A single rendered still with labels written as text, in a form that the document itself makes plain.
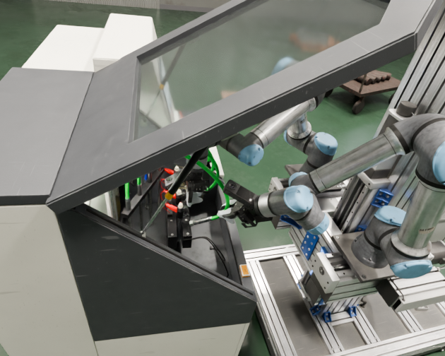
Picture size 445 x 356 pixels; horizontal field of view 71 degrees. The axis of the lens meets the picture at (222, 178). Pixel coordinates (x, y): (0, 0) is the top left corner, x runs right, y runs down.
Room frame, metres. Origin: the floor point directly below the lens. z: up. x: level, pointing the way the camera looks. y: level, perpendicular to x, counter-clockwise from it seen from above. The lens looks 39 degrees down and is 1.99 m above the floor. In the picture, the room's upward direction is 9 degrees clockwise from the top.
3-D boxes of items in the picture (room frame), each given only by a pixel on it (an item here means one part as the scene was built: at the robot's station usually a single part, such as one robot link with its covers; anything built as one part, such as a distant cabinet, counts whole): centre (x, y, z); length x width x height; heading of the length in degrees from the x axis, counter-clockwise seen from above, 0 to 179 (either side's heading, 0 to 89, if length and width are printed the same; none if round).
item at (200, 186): (0.91, 0.09, 1.26); 0.09 x 0.08 x 0.12; 106
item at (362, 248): (0.86, -0.64, 1.09); 0.15 x 0.15 x 0.10
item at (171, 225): (1.01, 0.18, 0.91); 0.34 x 0.10 x 0.15; 16
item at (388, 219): (0.86, -0.64, 1.20); 0.13 x 0.12 x 0.14; 6
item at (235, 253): (0.95, -0.08, 0.87); 0.62 x 0.04 x 0.16; 16
